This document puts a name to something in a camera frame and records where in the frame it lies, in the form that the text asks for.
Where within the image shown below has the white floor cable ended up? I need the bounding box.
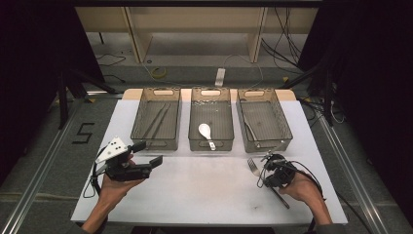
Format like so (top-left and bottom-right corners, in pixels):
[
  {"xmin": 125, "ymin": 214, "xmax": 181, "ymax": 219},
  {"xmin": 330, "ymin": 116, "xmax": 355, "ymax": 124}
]
[{"xmin": 223, "ymin": 53, "xmax": 265, "ymax": 89}]

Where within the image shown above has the left hand-held gripper cable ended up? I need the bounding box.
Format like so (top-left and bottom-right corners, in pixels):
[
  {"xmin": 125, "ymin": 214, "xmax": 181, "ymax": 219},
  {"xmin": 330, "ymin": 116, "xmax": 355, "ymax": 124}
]
[{"xmin": 82, "ymin": 147, "xmax": 108, "ymax": 199}]

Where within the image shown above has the metal chopstick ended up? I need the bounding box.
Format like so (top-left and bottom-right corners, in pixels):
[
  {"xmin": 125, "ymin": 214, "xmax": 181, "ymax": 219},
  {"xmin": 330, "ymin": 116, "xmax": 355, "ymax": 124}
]
[
  {"xmin": 142, "ymin": 102, "xmax": 168, "ymax": 139},
  {"xmin": 154, "ymin": 103, "xmax": 171, "ymax": 139}
]

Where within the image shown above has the black curtain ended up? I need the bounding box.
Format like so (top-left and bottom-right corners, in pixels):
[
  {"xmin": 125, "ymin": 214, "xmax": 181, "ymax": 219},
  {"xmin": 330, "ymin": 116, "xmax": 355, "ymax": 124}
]
[
  {"xmin": 0, "ymin": 0, "xmax": 106, "ymax": 183},
  {"xmin": 296, "ymin": 0, "xmax": 413, "ymax": 225}
]

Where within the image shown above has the black tripod stand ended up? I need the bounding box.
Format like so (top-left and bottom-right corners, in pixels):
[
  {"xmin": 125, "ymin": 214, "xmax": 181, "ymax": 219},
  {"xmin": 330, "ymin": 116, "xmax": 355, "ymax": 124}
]
[
  {"xmin": 56, "ymin": 64, "xmax": 120, "ymax": 131},
  {"xmin": 281, "ymin": 61, "xmax": 335, "ymax": 128}
]

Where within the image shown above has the person's left hand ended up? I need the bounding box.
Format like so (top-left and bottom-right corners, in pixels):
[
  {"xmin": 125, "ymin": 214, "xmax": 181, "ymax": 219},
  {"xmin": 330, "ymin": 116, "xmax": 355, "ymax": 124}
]
[{"xmin": 96, "ymin": 176, "xmax": 146, "ymax": 208}]

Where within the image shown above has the yellow tape roll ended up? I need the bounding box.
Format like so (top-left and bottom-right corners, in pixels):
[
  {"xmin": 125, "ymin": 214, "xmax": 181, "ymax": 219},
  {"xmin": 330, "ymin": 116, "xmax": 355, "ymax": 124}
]
[{"xmin": 150, "ymin": 66, "xmax": 169, "ymax": 80}]

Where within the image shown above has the aluminium floor rail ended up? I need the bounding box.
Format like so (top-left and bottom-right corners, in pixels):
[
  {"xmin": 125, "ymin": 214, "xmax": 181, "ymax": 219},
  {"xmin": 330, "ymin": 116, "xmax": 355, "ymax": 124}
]
[
  {"xmin": 316, "ymin": 113, "xmax": 389, "ymax": 234},
  {"xmin": 0, "ymin": 97, "xmax": 86, "ymax": 234}
]

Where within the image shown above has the white spoon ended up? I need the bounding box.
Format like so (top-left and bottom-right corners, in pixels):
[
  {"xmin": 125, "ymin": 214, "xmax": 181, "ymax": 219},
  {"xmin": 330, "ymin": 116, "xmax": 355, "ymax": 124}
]
[{"xmin": 198, "ymin": 123, "xmax": 217, "ymax": 151}]

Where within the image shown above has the black hanging cable bundle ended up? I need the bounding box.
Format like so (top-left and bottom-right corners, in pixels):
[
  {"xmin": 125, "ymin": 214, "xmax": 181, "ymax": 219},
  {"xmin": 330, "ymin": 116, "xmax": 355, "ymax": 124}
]
[{"xmin": 261, "ymin": 7, "xmax": 305, "ymax": 74}]

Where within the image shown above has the white power strip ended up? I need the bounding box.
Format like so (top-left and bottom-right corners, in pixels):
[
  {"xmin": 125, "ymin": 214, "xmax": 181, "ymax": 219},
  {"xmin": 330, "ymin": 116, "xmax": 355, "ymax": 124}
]
[{"xmin": 214, "ymin": 67, "xmax": 227, "ymax": 88}]

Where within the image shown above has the translucent grey plastic bin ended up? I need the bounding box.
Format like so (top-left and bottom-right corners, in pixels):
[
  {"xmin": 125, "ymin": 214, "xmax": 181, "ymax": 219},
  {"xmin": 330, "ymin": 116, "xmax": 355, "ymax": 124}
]
[
  {"xmin": 130, "ymin": 87, "xmax": 182, "ymax": 151},
  {"xmin": 188, "ymin": 87, "xmax": 236, "ymax": 152},
  {"xmin": 236, "ymin": 87, "xmax": 294, "ymax": 154}
]

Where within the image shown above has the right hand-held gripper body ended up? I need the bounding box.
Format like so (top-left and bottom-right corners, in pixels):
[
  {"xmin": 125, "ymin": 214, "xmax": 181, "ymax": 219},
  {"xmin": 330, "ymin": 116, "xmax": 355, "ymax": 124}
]
[{"xmin": 261, "ymin": 153, "xmax": 298, "ymax": 189}]

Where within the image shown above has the white table mat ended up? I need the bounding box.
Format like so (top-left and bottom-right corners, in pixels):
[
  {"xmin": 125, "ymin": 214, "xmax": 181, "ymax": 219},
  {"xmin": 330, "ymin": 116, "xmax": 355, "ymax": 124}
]
[{"xmin": 70, "ymin": 98, "xmax": 349, "ymax": 227}]

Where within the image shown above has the right hand-held gripper cable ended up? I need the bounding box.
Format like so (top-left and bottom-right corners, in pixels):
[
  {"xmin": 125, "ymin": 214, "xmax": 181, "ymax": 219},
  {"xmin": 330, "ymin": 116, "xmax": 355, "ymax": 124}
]
[{"xmin": 256, "ymin": 159, "xmax": 373, "ymax": 234}]

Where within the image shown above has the thin black floor cable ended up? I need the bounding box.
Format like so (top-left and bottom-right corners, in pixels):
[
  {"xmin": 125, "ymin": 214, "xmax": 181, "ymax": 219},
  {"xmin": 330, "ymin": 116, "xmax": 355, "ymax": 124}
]
[{"xmin": 96, "ymin": 53, "xmax": 127, "ymax": 84}]

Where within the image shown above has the metal fork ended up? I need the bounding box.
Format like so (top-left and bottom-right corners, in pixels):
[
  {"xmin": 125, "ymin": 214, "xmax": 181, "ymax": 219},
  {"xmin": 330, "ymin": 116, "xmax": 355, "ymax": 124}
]
[{"xmin": 246, "ymin": 157, "xmax": 291, "ymax": 210}]

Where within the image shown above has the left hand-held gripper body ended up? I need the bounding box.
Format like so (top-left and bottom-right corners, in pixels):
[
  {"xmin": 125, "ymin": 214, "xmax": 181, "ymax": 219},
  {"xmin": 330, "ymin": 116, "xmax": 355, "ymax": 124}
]
[{"xmin": 94, "ymin": 136, "xmax": 152, "ymax": 182}]

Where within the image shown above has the metal table knife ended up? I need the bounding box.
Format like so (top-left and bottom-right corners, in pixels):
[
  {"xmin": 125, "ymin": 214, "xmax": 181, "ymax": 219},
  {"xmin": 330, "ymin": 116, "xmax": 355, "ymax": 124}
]
[{"xmin": 242, "ymin": 111, "xmax": 262, "ymax": 149}]

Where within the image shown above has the hand-held gripper cable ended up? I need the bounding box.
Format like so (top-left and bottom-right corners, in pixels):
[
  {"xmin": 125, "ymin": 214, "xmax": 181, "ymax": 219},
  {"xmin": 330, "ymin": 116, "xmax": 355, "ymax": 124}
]
[
  {"xmin": 82, "ymin": 147, "xmax": 108, "ymax": 199},
  {"xmin": 256, "ymin": 159, "xmax": 373, "ymax": 234}
]

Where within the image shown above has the person's right hand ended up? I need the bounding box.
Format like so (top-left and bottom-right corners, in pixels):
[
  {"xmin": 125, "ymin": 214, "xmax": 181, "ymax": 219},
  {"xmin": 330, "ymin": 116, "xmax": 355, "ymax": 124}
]
[{"xmin": 279, "ymin": 172, "xmax": 324, "ymax": 204}]

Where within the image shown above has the beige wooden shelf unit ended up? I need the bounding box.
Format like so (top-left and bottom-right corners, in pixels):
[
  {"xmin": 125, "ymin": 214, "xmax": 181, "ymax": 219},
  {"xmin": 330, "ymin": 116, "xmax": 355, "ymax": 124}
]
[{"xmin": 75, "ymin": 6, "xmax": 319, "ymax": 64}]

